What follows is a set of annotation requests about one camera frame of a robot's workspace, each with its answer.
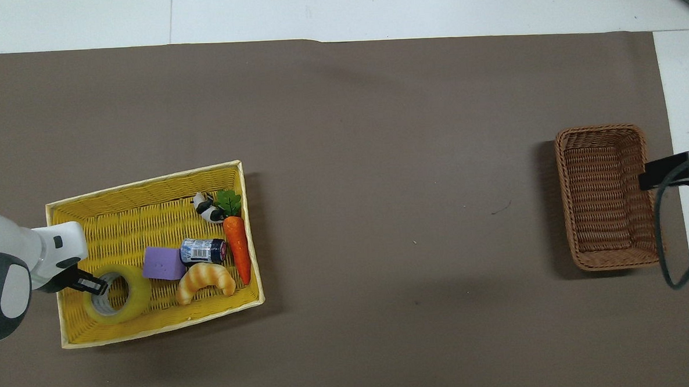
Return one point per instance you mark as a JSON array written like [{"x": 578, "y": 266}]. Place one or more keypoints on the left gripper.
[{"x": 57, "y": 281}]

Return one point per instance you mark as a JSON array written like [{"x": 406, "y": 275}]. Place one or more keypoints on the clear yellowish tape roll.
[{"x": 137, "y": 295}]

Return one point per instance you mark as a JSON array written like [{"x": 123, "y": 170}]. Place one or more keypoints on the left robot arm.
[{"x": 0, "y": 290}]

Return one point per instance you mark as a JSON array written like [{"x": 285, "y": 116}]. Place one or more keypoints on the yellow woven basket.
[{"x": 148, "y": 219}]

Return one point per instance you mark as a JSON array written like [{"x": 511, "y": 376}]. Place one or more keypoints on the brown wicker basket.
[{"x": 604, "y": 205}]

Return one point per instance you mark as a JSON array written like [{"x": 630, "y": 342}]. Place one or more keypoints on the purple foam block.
[{"x": 161, "y": 263}]

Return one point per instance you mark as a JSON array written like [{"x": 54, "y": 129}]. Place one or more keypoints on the toy croissant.
[{"x": 203, "y": 276}]

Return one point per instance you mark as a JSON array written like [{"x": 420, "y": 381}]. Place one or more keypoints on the small blue white can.
[{"x": 200, "y": 251}]

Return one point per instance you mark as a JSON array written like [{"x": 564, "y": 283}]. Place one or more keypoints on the black white cow figurine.
[{"x": 208, "y": 212}]

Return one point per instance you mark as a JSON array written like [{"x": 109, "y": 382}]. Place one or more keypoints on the toy carrot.
[{"x": 237, "y": 244}]

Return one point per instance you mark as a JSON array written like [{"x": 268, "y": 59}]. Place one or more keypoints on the thin dark thread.
[{"x": 501, "y": 209}]

